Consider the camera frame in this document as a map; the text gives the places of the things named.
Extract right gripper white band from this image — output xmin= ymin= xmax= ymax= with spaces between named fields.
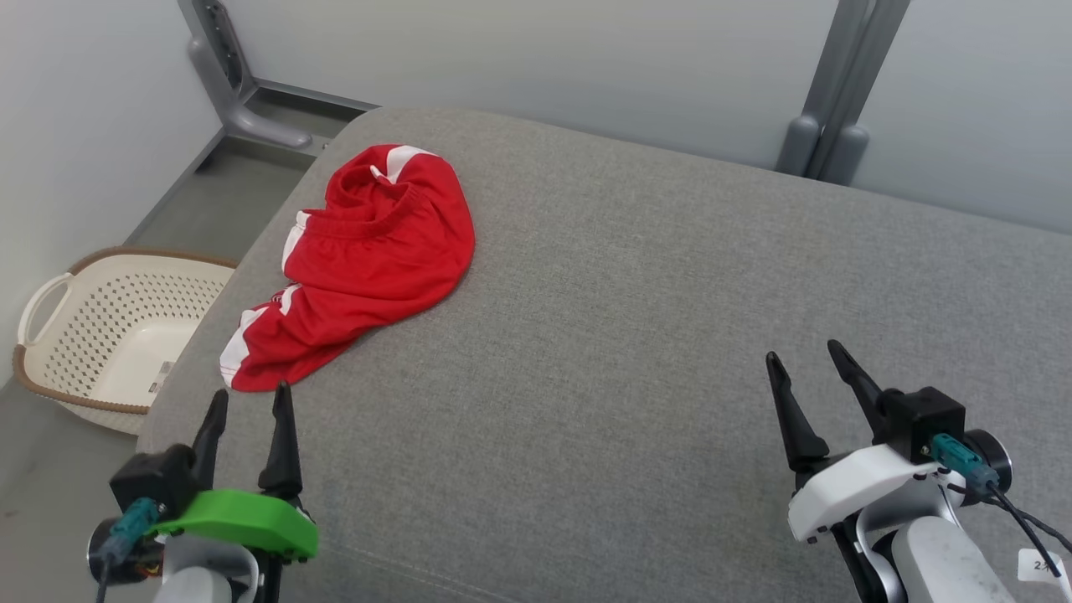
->
xmin=765 ymin=339 xmax=948 ymax=544

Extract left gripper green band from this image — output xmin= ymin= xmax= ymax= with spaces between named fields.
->
xmin=142 ymin=382 xmax=320 ymax=562

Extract red shorts with white stripes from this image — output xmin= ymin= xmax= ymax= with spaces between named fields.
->
xmin=219 ymin=144 xmax=477 ymax=393

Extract cream perforated laundry basket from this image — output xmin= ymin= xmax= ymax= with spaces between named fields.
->
xmin=13 ymin=247 xmax=240 ymax=436

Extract white label tag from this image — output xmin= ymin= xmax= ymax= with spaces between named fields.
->
xmin=1018 ymin=549 xmax=1072 ymax=584

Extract grey partition support foot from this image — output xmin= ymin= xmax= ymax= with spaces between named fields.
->
xmin=178 ymin=0 xmax=316 ymax=152

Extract left black cable teal plug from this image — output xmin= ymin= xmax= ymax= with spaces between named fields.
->
xmin=92 ymin=497 xmax=162 ymax=603

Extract black cable teal plug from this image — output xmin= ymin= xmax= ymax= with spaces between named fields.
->
xmin=930 ymin=433 xmax=1072 ymax=580
xmin=92 ymin=497 xmax=162 ymax=603

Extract right black cable teal plug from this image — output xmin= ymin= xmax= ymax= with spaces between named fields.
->
xmin=930 ymin=433 xmax=1072 ymax=580

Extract grey partition base rail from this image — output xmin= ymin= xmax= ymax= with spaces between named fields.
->
xmin=126 ymin=78 xmax=379 ymax=245

